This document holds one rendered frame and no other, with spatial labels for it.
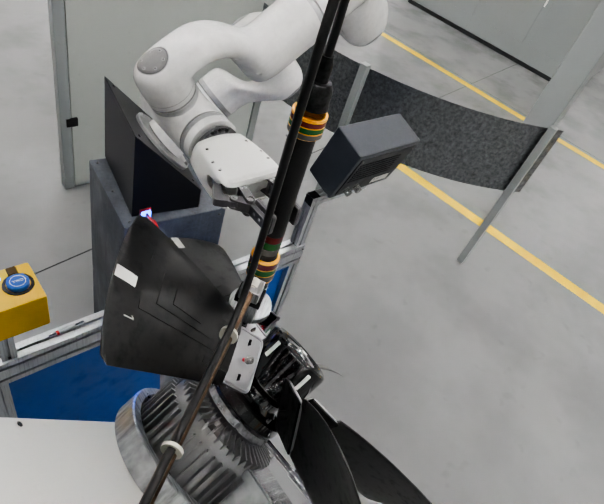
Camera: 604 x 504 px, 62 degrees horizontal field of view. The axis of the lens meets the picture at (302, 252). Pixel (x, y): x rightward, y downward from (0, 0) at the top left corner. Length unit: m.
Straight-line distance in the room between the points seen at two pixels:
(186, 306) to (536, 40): 6.37
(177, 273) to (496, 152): 2.27
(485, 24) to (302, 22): 6.23
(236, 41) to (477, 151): 2.10
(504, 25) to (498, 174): 4.20
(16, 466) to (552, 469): 2.35
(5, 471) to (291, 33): 0.69
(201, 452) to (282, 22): 0.66
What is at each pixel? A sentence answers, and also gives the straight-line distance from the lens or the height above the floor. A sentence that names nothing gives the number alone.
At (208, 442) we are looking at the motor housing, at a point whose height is 1.18.
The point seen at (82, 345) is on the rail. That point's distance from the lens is 1.33.
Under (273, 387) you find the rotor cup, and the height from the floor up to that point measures 1.22.
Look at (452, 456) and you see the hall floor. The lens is 2.44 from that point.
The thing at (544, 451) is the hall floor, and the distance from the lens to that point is 2.73.
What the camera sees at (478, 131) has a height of 0.85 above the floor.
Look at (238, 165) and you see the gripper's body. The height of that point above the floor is 1.50.
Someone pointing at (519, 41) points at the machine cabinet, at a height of 0.23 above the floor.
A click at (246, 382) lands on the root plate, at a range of 0.81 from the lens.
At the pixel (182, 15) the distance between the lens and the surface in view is 2.73.
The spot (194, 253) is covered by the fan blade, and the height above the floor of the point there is 1.18.
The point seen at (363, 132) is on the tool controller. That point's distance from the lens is 1.42.
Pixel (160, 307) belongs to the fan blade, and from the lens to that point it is 0.68.
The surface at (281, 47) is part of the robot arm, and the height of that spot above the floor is 1.59.
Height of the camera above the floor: 1.92
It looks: 43 degrees down
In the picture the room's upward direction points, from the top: 21 degrees clockwise
